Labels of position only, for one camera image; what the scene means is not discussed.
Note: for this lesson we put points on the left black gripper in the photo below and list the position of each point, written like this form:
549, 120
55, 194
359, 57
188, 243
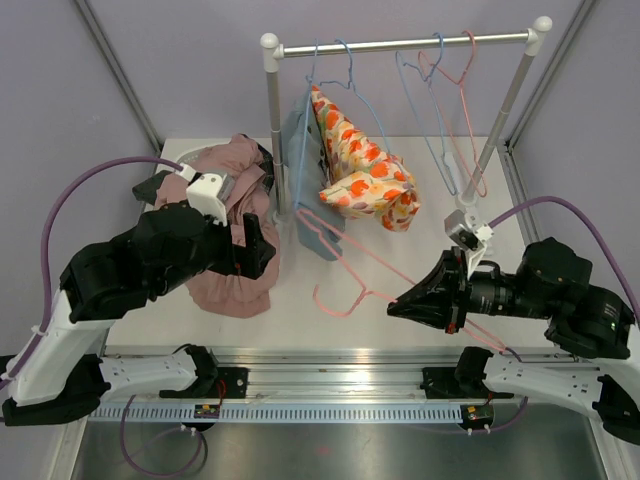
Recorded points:
247, 260

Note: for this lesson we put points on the dark grey dotted skirt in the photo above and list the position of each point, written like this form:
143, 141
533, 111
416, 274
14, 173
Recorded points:
146, 191

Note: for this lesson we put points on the white perforated plastic basket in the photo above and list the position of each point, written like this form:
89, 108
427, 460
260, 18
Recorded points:
187, 150

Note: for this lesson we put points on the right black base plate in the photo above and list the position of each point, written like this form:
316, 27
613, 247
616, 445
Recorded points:
442, 383

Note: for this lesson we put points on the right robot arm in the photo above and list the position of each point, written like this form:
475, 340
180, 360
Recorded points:
553, 284

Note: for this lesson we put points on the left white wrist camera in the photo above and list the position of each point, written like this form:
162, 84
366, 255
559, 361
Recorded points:
208, 192

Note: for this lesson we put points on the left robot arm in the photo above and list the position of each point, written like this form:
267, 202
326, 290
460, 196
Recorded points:
57, 380

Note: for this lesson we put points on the orange floral skirt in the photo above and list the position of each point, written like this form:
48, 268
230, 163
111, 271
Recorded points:
364, 180

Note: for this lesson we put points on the aluminium mounting rail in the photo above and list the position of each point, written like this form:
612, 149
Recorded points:
355, 375

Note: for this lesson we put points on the white slotted cable duct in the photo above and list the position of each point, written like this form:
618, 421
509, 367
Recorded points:
294, 413

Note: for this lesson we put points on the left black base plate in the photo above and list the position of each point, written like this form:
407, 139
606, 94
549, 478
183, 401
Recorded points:
226, 382

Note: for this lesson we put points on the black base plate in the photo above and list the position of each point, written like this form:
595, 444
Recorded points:
226, 382
442, 383

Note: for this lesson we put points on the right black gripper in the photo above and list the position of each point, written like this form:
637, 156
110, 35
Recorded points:
441, 297

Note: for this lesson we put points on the navy plaid skirt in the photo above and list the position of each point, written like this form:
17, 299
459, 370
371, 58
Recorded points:
267, 165

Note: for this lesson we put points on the pink pleated skirt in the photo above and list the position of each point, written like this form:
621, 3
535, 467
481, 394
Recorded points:
243, 159

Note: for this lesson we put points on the light blue denim skirt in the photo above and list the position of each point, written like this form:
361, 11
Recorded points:
318, 230

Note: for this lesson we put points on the pink wire hanger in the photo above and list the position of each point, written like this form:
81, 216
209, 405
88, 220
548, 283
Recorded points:
343, 305
480, 186

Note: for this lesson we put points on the white and silver clothes rack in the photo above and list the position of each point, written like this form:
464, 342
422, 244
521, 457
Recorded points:
273, 52

